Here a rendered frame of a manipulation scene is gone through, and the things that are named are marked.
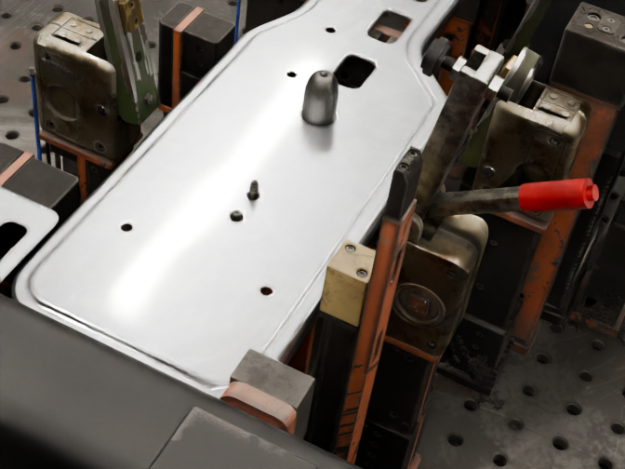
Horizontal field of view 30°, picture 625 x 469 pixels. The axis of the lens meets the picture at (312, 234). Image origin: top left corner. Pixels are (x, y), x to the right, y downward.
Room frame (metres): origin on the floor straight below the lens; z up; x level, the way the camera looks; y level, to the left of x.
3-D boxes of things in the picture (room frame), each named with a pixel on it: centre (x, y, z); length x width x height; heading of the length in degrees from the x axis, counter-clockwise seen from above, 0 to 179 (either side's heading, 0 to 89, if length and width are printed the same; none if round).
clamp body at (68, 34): (0.84, 0.23, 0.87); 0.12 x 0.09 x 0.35; 70
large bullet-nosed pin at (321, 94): (0.83, 0.01, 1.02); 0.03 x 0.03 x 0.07
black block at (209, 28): (0.95, 0.15, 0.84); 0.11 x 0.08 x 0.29; 70
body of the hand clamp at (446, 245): (0.65, -0.10, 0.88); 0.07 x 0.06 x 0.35; 70
